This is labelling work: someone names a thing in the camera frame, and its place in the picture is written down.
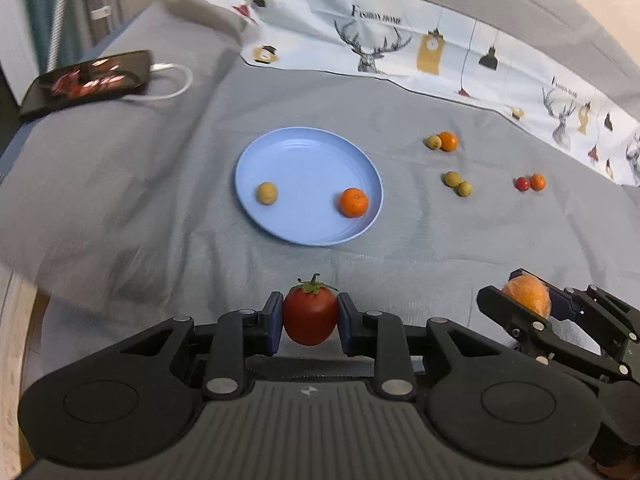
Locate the teal curtain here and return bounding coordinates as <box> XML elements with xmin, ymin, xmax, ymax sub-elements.
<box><xmin>22</xmin><ymin>0</ymin><xmax>68</xmax><ymax>73</ymax></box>

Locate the light blue plate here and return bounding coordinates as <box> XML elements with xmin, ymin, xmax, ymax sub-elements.
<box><xmin>235</xmin><ymin>127</ymin><xmax>385</xmax><ymax>247</ymax></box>

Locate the red tomato with green stem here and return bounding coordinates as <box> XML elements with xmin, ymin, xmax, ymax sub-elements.
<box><xmin>282</xmin><ymin>273</ymin><xmax>340</xmax><ymax>346</ymax></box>

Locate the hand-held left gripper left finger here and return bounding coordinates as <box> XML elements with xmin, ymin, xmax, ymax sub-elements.
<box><xmin>120</xmin><ymin>291</ymin><xmax>284</xmax><ymax>402</ymax></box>

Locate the orange mandarin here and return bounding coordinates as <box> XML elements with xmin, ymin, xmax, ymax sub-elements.
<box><xmin>501</xmin><ymin>269</ymin><xmax>552</xmax><ymax>319</ymax></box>

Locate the black smartphone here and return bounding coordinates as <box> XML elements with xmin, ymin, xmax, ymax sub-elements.
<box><xmin>19</xmin><ymin>50</ymin><xmax>153</xmax><ymax>122</ymax></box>

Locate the large orange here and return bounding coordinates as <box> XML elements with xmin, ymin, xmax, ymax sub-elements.
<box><xmin>339</xmin><ymin>188</ymin><xmax>370</xmax><ymax>218</ymax></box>

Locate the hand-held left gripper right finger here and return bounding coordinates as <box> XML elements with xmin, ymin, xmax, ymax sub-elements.
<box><xmin>337</xmin><ymin>293</ymin><xmax>502</xmax><ymax>400</ymax></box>

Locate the white printed blanket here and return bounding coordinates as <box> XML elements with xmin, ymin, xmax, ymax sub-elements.
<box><xmin>172</xmin><ymin>0</ymin><xmax>640</xmax><ymax>187</ymax></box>

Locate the grey blanket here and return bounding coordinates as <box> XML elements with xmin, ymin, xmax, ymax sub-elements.
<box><xmin>0</xmin><ymin>0</ymin><xmax>640</xmax><ymax>403</ymax></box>

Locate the white charging cable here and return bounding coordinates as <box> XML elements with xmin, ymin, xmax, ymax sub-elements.
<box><xmin>121</xmin><ymin>62</ymin><xmax>195</xmax><ymax>104</ymax></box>

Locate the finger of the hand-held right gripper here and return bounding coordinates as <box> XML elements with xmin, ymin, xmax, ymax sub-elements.
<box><xmin>476</xmin><ymin>285</ymin><xmax>630</xmax><ymax>387</ymax></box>
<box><xmin>547</xmin><ymin>284</ymin><xmax>640</xmax><ymax>361</ymax></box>

